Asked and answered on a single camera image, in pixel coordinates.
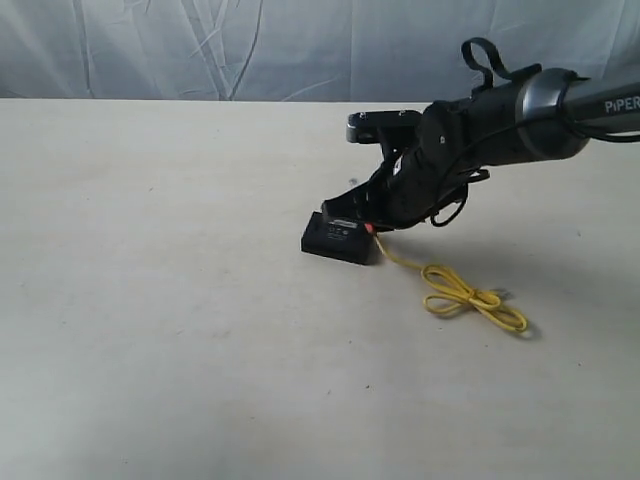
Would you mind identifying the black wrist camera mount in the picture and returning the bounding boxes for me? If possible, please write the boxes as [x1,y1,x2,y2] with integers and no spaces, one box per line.
[346,110,422,155]

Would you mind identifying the yellow ethernet cable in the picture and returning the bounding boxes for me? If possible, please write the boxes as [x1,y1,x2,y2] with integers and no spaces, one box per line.
[371,232,529,335]

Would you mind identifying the grey backdrop curtain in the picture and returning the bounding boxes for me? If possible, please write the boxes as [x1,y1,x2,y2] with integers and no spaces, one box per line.
[1,1,639,102]

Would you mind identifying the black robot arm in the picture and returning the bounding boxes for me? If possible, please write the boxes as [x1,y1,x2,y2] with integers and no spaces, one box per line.
[321,68,639,231]

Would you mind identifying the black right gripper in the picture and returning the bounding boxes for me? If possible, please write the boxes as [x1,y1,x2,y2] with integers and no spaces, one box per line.
[321,147,468,233]

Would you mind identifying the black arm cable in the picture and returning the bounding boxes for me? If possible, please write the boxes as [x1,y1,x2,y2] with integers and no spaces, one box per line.
[422,117,640,229]

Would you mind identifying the black network switch box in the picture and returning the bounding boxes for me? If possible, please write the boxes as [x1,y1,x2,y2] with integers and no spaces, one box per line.
[300,211,373,265]

